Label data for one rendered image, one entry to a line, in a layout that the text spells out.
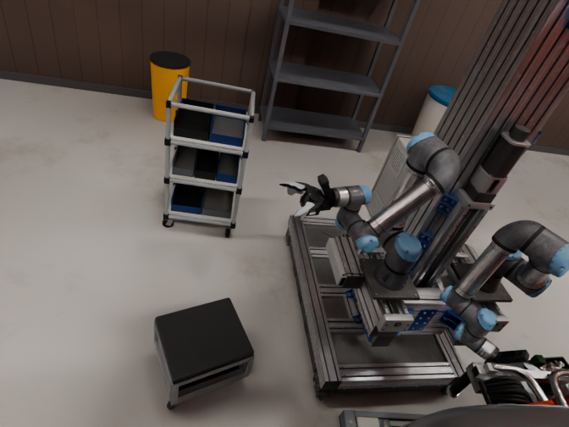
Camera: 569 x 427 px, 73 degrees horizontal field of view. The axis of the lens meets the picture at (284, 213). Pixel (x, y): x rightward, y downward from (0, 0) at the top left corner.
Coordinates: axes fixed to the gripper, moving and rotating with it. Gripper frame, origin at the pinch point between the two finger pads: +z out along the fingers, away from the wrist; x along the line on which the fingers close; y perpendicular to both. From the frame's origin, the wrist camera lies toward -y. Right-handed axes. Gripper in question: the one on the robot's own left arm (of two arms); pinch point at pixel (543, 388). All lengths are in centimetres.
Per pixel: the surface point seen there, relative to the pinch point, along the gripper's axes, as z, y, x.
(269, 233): -171, 83, -45
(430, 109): -171, 25, -280
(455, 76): -182, 3, -348
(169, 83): -343, 40, -71
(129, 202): -258, 83, 21
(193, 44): -371, 18, -118
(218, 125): -213, 4, -18
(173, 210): -218, 68, 10
